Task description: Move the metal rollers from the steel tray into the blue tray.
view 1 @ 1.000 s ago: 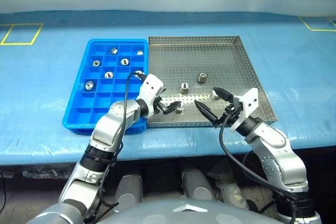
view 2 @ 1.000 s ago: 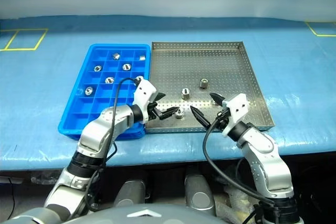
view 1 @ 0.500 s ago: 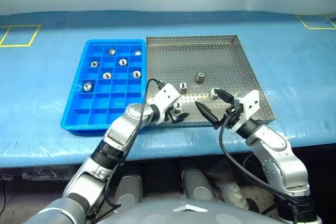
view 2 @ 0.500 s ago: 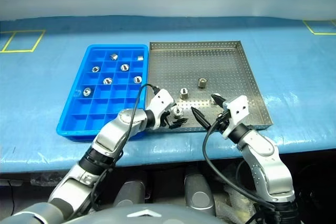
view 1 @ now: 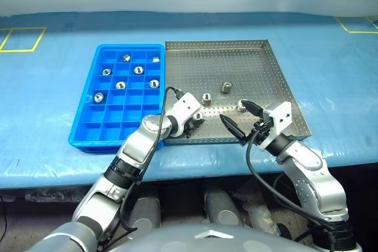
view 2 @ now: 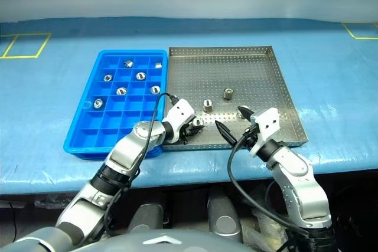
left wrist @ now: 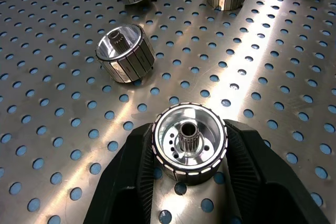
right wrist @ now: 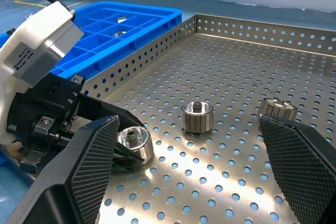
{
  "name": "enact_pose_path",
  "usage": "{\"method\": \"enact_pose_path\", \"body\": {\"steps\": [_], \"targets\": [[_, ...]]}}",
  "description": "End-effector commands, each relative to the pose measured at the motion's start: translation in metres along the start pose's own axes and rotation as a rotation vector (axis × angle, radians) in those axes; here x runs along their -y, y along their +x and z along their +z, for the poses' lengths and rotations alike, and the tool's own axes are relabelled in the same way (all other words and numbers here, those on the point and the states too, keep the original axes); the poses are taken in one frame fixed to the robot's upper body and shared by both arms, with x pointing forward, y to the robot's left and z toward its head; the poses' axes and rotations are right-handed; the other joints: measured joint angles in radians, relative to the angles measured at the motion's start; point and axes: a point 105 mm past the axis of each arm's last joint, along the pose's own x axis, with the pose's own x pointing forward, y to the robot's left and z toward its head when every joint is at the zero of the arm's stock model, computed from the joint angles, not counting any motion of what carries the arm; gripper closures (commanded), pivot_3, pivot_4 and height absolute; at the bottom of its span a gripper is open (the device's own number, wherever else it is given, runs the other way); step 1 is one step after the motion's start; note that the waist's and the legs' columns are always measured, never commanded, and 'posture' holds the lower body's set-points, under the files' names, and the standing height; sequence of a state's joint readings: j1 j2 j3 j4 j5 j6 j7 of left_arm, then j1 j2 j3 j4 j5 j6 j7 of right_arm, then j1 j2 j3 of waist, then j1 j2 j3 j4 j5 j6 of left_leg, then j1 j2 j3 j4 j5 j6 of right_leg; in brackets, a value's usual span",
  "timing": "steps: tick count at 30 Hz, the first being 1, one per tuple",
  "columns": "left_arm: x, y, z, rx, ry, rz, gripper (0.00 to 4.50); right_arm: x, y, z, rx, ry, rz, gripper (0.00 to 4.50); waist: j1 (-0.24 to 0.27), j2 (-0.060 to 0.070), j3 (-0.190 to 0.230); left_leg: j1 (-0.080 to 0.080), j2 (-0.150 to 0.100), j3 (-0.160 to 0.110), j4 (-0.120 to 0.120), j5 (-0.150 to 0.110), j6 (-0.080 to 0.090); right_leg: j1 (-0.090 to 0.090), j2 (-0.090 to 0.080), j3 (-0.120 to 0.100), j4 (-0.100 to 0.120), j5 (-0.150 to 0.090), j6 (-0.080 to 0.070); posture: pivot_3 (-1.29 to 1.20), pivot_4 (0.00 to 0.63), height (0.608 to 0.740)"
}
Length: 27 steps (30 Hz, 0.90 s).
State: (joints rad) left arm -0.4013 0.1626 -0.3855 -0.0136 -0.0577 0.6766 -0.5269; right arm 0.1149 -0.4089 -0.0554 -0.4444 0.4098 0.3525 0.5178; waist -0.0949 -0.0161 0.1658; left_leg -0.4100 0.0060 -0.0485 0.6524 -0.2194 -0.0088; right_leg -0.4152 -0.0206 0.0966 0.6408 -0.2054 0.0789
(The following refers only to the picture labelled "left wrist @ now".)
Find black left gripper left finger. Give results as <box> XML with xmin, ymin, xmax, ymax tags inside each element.
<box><xmin>82</xmin><ymin>123</ymin><xmax>159</xmax><ymax>224</ymax></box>

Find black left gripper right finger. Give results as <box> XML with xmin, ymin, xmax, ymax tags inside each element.
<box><xmin>222</xmin><ymin>119</ymin><xmax>331</xmax><ymax>224</ymax></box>

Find perforated steel tray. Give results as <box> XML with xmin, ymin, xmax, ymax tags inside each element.
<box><xmin>0</xmin><ymin>0</ymin><xmax>336</xmax><ymax>224</ymax></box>

